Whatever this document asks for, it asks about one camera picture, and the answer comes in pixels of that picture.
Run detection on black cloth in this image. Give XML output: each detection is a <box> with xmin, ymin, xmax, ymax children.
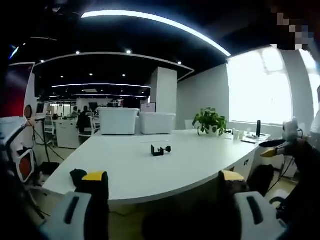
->
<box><xmin>69</xmin><ymin>168</ymin><xmax>88</xmax><ymax>188</ymax></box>

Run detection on white display screen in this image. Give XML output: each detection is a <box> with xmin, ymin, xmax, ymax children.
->
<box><xmin>139</xmin><ymin>102</ymin><xmax>157</xmax><ymax>113</ymax></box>

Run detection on grey office chair armrest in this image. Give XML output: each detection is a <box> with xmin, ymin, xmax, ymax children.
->
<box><xmin>269</xmin><ymin>189</ymin><xmax>289</xmax><ymax>214</ymax></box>

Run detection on low white storage box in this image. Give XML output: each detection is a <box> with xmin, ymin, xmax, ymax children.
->
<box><xmin>139</xmin><ymin>111</ymin><xmax>177</xmax><ymax>135</ymax></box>

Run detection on green potted plant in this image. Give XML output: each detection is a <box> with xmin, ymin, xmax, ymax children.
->
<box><xmin>191</xmin><ymin>107</ymin><xmax>229</xmax><ymax>138</ymax></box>

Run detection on black cable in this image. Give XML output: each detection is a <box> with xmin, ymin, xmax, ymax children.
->
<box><xmin>31</xmin><ymin>124</ymin><xmax>66</xmax><ymax>161</ymax></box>

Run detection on black fixed fixture clamp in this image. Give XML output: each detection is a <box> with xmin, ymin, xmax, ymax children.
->
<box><xmin>150</xmin><ymin>144</ymin><xmax>173</xmax><ymax>158</ymax></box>

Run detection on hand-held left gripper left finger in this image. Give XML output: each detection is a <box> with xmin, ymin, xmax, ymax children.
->
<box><xmin>37</xmin><ymin>170</ymin><xmax>111</xmax><ymax>240</ymax></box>

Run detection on large white storage box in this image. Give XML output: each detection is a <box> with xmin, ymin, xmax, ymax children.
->
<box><xmin>96</xmin><ymin>107</ymin><xmax>140</xmax><ymax>136</ymax></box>

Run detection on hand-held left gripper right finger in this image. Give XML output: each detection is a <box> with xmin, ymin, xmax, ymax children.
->
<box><xmin>217</xmin><ymin>169</ymin><xmax>289</xmax><ymax>240</ymax></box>

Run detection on white and red office chair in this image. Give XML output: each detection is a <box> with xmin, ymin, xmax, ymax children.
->
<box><xmin>8</xmin><ymin>146</ymin><xmax>36</xmax><ymax>185</ymax></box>

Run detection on white desk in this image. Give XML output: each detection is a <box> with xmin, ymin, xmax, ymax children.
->
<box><xmin>41</xmin><ymin>127</ymin><xmax>273</xmax><ymax>209</ymax></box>

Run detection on bright window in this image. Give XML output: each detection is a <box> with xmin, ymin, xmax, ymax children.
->
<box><xmin>225</xmin><ymin>46</ymin><xmax>294</xmax><ymax>125</ymax></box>

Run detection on long ceiling light strip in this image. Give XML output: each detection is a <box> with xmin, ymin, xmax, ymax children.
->
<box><xmin>80</xmin><ymin>9</ymin><xmax>232</xmax><ymax>57</ymax></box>

